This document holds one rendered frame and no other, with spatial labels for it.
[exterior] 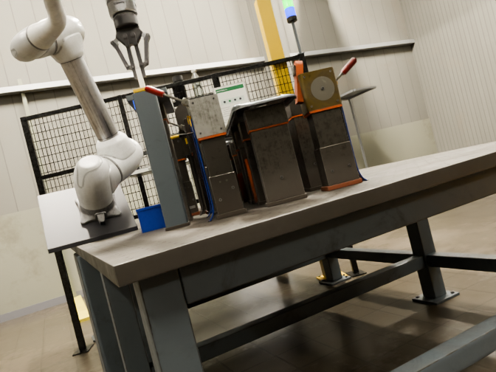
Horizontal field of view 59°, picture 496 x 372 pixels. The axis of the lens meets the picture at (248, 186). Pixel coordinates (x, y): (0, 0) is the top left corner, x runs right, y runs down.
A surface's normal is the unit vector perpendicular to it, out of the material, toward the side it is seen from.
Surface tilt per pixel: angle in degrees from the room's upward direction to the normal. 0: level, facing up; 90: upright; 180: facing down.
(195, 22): 90
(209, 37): 90
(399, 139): 90
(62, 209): 42
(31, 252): 90
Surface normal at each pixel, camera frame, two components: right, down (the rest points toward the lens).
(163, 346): 0.41, -0.10
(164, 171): 0.10, -0.02
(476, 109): -0.88, 0.22
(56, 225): 0.07, -0.78
